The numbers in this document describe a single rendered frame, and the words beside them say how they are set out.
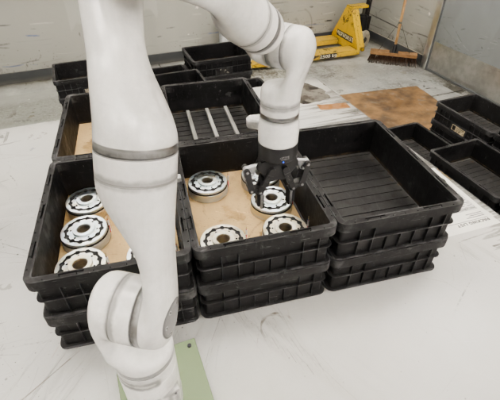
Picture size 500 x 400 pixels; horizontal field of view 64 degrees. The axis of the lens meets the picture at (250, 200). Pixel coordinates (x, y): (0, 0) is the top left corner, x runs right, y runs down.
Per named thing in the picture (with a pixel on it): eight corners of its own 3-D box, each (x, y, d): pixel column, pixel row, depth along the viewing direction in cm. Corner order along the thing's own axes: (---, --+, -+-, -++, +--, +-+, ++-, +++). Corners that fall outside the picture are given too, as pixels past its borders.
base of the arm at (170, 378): (192, 406, 71) (184, 359, 60) (143, 437, 67) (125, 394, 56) (170, 364, 77) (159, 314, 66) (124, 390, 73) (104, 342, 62)
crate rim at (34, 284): (194, 262, 76) (192, 253, 74) (25, 294, 70) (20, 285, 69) (172, 152, 106) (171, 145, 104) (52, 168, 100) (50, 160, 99)
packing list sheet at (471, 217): (505, 221, 115) (506, 220, 115) (443, 243, 109) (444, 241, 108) (427, 163, 139) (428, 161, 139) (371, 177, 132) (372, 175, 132)
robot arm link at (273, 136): (288, 118, 81) (290, 90, 77) (308, 146, 72) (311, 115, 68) (244, 124, 79) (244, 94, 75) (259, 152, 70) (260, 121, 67)
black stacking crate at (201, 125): (277, 166, 118) (278, 132, 111) (177, 181, 112) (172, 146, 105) (245, 108, 148) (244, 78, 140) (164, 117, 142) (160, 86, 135)
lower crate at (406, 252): (436, 272, 101) (451, 239, 93) (326, 297, 95) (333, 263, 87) (363, 181, 131) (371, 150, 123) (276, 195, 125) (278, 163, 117)
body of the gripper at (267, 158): (261, 149, 70) (260, 191, 76) (306, 143, 72) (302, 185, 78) (251, 129, 76) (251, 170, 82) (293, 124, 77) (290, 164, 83)
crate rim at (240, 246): (338, 235, 82) (340, 226, 80) (194, 262, 76) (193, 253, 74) (279, 138, 112) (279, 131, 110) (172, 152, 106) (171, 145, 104)
